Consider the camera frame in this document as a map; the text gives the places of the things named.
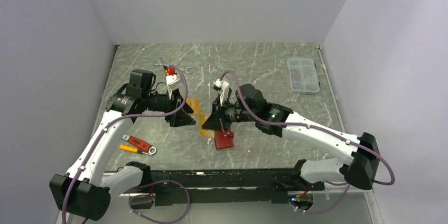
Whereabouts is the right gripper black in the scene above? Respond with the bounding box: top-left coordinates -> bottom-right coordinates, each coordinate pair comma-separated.
202,95 -> 257,133

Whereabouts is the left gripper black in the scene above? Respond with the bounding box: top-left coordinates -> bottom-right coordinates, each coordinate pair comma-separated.
143,87 -> 195,127

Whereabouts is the gold VIP card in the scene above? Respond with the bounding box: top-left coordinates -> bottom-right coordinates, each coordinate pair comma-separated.
199,113 -> 214,138

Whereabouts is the red leather card holder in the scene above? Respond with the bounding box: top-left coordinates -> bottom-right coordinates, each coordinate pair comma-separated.
214,129 -> 234,150

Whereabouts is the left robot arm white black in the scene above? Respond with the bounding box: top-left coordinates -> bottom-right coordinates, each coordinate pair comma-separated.
50,65 -> 195,223

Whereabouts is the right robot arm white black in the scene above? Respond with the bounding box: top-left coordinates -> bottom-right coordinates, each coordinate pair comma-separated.
201,80 -> 380,190

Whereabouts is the silver open-end wrench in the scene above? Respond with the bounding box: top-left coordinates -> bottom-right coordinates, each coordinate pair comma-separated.
153,58 -> 193,74

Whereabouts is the yellow black screwdriver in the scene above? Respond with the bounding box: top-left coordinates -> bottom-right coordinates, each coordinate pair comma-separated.
160,57 -> 169,75

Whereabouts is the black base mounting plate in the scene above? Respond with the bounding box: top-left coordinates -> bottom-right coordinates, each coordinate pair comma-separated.
127,168 -> 325,206

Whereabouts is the clear plastic compartment box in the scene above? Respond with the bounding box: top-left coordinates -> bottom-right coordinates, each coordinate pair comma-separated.
287,57 -> 320,94

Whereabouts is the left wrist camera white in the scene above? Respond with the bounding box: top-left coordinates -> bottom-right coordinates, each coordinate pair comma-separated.
166,74 -> 183,91

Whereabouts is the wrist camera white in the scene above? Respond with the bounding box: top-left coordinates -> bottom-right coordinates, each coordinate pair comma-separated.
166,74 -> 183,91
213,79 -> 229,93

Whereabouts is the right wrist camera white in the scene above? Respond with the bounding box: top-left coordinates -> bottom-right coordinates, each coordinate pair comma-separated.
213,79 -> 229,93

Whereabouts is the red handled adjustable wrench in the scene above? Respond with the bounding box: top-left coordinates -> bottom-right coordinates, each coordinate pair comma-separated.
122,134 -> 157,155

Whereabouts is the orange handled small screwdriver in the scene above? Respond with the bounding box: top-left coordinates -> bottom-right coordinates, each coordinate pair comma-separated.
119,145 -> 143,154

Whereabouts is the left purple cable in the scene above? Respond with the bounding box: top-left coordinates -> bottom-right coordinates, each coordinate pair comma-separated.
61,64 -> 191,224

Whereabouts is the purple cable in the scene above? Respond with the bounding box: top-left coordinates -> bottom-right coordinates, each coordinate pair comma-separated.
61,64 -> 191,224
218,70 -> 396,215

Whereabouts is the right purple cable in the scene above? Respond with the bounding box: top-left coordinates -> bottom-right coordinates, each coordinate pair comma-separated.
218,70 -> 396,215

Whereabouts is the aluminium rail frame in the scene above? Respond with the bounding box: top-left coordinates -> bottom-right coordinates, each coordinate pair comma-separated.
86,185 -> 386,223

